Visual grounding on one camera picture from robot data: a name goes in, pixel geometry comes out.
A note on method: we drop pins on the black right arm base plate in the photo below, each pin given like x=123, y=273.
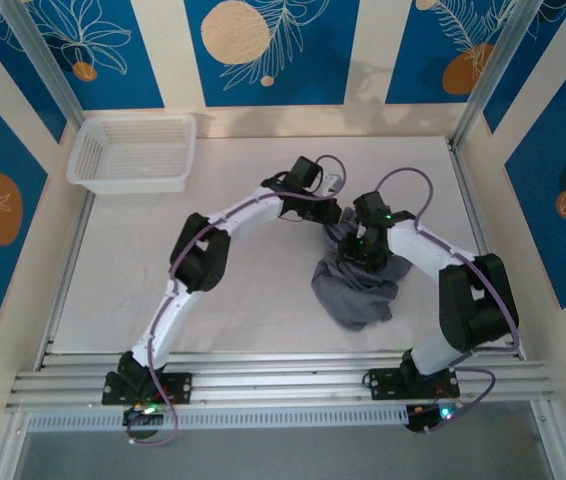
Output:
x=383, y=384

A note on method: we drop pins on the aluminium frame post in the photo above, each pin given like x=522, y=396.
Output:
x=43, y=60
x=493, y=65

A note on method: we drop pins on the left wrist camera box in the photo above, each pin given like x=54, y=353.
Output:
x=332, y=182

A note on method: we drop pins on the white perforated plastic basket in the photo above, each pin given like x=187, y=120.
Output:
x=133, y=150

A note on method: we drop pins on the aluminium mounting rail frame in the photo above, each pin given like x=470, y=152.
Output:
x=283, y=380

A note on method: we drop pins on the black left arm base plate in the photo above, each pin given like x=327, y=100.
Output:
x=178, y=387

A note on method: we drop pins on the gray t-shirt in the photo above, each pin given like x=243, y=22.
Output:
x=358, y=300

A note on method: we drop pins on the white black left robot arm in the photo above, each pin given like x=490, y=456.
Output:
x=248, y=212

